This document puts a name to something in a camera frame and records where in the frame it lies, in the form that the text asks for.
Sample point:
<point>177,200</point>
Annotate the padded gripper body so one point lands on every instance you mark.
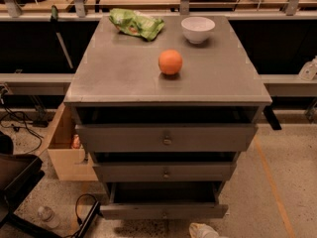
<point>202,231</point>

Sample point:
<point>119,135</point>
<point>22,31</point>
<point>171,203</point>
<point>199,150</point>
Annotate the grey bottom drawer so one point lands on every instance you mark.
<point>164,200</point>

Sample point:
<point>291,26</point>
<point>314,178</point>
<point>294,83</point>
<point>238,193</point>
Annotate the grey drawer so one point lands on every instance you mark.
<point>164,200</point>
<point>150,138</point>
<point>166,171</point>

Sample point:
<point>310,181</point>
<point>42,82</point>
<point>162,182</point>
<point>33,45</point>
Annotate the grey middle drawer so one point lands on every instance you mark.
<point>166,171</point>

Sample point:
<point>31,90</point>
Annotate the grey drawer cabinet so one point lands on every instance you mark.
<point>119,83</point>

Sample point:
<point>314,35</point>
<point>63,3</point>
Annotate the grey top drawer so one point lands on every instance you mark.
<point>150,138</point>

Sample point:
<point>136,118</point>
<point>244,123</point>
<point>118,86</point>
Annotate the wooden box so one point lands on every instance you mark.
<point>69,164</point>

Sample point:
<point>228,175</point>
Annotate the red can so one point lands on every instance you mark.
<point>75,143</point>

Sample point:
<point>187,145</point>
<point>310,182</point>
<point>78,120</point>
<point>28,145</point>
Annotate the clear plastic bottle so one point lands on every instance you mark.
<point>48,217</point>

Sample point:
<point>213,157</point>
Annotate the orange fruit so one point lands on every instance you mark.
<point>170,62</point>

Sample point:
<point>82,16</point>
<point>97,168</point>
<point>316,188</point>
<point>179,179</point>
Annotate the black office chair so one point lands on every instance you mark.
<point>19,174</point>

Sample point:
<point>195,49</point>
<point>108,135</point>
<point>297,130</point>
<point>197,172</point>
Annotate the white bowl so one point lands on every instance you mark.
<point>197,30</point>

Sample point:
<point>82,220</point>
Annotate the green chip bag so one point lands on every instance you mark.
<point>136,24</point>

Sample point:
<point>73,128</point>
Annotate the metal frame rail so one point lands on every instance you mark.
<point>283,85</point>

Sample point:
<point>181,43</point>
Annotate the green handled tool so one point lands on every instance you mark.
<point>54,21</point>

